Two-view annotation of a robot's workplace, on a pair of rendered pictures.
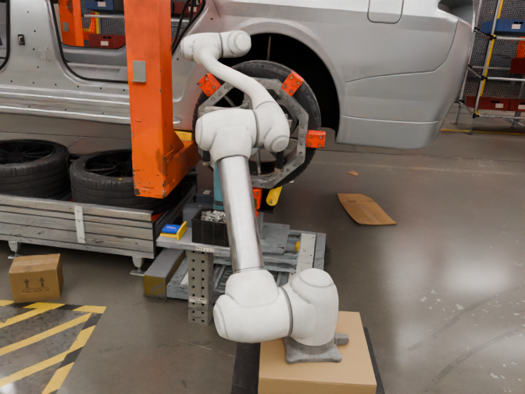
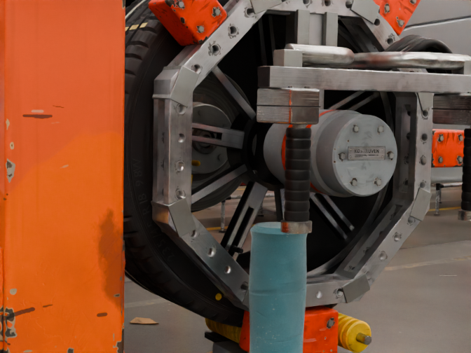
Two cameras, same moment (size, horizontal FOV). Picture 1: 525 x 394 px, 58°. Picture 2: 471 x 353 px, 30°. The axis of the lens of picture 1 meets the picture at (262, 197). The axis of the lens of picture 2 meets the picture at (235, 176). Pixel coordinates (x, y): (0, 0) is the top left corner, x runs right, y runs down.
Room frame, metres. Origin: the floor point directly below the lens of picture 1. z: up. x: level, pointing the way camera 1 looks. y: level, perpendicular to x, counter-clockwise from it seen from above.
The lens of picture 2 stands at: (1.17, 1.09, 0.93)
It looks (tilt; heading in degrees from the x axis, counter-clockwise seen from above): 5 degrees down; 322
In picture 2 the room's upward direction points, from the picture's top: 1 degrees clockwise
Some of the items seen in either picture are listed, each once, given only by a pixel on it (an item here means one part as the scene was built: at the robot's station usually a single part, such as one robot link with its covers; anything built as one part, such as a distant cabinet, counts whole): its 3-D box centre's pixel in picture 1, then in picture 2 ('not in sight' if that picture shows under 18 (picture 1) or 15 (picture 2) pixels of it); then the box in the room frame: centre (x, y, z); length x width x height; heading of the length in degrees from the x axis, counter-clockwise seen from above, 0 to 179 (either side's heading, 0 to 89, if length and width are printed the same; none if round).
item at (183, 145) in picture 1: (175, 142); not in sight; (2.60, 0.51, 0.69); 0.52 x 0.17 x 0.35; 172
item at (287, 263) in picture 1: (256, 246); not in sight; (2.46, 0.02, 0.13); 0.50 x 0.36 x 0.10; 82
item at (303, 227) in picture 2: (206, 148); (297, 176); (2.09, 0.27, 0.83); 0.04 x 0.04 x 0.16
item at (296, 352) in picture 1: (316, 337); not in sight; (1.29, -0.20, 0.43); 0.22 x 0.18 x 0.06; 96
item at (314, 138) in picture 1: (315, 138); (437, 148); (2.26, -0.25, 0.85); 0.09 x 0.08 x 0.07; 82
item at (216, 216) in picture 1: (217, 226); not in sight; (1.92, 0.20, 0.51); 0.20 x 0.14 x 0.13; 81
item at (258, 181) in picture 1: (251, 134); (302, 149); (2.30, 0.07, 0.85); 0.54 x 0.07 x 0.54; 82
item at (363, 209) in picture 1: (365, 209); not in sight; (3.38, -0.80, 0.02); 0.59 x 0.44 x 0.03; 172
